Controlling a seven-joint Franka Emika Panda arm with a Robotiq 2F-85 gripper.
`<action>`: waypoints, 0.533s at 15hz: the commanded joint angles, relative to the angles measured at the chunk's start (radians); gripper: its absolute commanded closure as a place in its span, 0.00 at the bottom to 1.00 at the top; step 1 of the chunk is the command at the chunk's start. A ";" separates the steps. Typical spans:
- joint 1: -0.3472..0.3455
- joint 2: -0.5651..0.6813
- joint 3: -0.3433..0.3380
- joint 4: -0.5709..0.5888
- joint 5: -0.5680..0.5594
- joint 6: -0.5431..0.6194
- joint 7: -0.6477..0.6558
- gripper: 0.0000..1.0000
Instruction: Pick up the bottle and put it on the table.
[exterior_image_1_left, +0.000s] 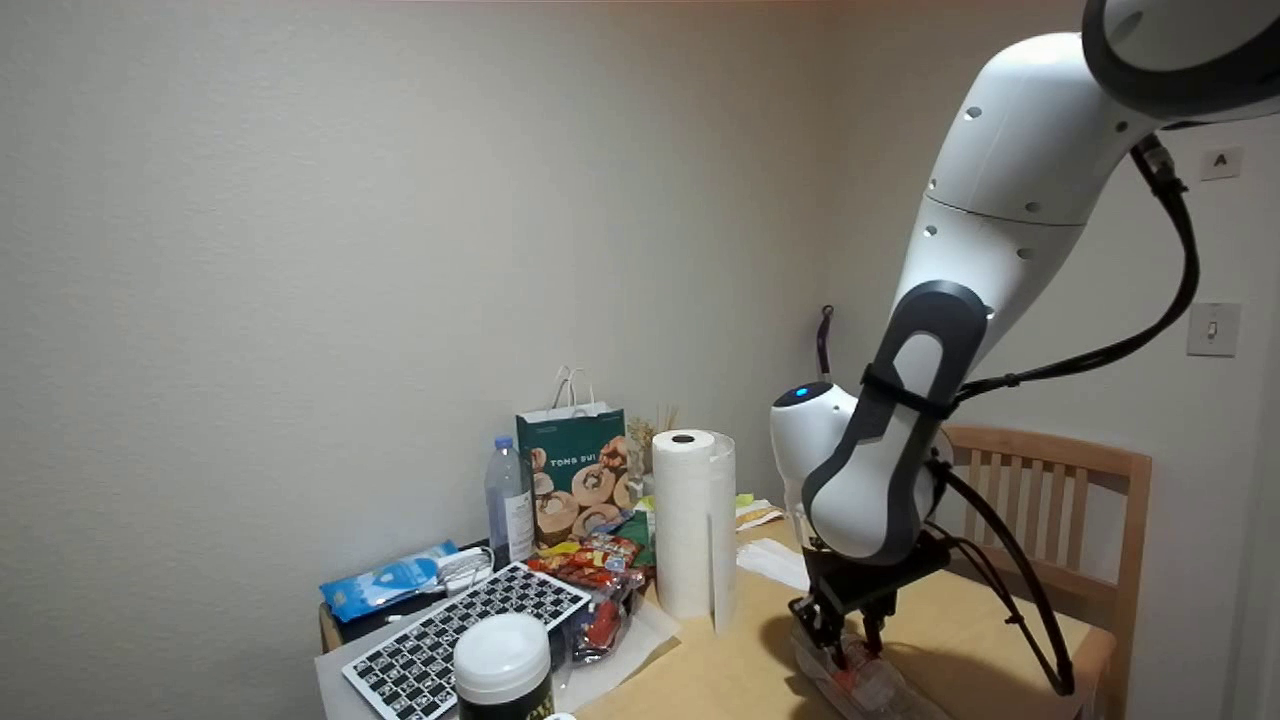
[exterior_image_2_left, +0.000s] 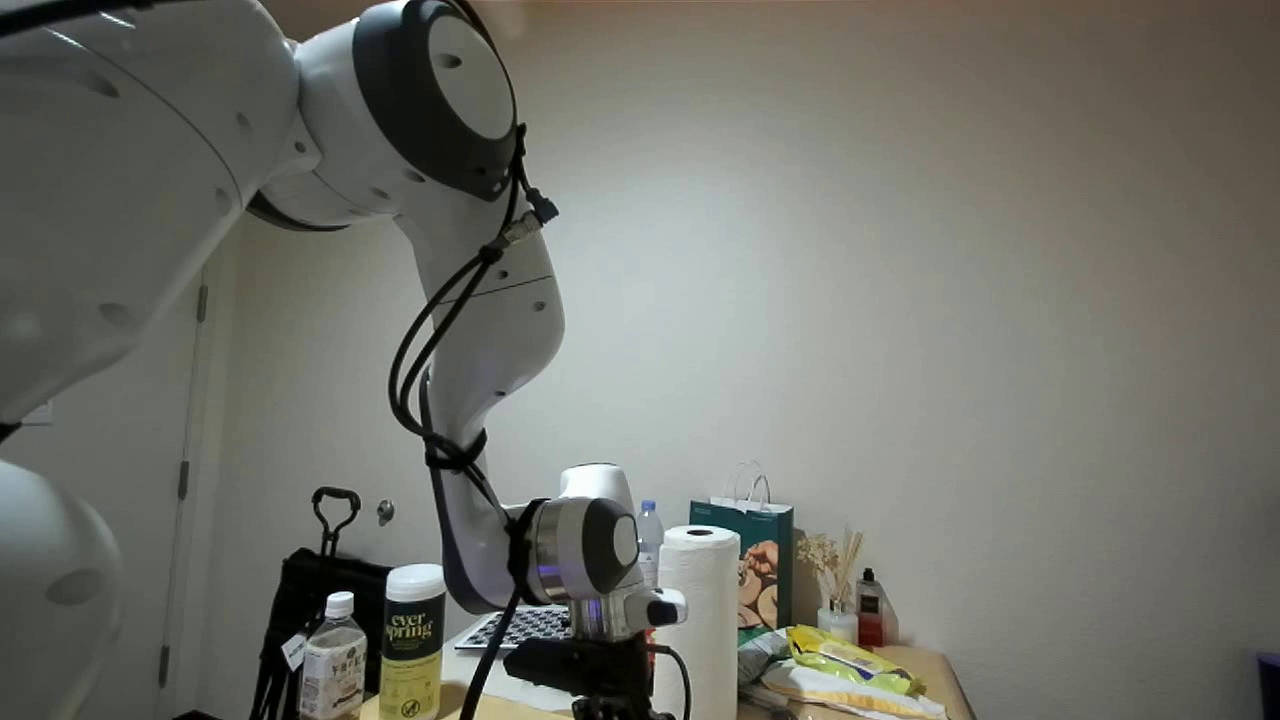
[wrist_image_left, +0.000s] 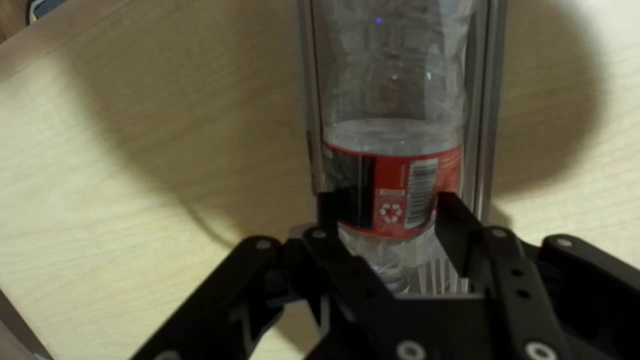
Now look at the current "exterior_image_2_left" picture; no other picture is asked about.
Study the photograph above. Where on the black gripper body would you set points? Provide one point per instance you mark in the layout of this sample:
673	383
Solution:
586	661

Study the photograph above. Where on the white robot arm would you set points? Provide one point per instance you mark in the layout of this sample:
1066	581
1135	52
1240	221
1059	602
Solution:
163	161

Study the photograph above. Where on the clear water bottle blue cap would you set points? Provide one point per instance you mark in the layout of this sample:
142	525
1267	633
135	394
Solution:
648	532

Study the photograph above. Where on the small red bottle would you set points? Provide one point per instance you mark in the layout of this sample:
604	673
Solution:
868	622

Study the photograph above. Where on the clear bottle with white cap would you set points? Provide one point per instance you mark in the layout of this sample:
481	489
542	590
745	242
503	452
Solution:
332	667

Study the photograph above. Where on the black white checkerboard board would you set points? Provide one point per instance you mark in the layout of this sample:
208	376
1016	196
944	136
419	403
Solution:
535	625

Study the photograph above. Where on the white paper towel roll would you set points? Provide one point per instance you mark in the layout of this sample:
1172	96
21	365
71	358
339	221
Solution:
705	612

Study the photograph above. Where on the green paper gift bag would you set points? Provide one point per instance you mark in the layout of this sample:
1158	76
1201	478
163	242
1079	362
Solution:
765	560

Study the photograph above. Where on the yellow green packet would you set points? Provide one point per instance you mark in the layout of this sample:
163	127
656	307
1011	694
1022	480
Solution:
842	652

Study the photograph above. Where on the reed diffuser with sticks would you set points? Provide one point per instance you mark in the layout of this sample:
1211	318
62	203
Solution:
842	622

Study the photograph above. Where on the white door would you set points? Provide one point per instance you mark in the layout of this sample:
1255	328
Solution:
144	532

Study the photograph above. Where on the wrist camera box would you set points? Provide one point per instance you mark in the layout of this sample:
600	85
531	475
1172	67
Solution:
667	611

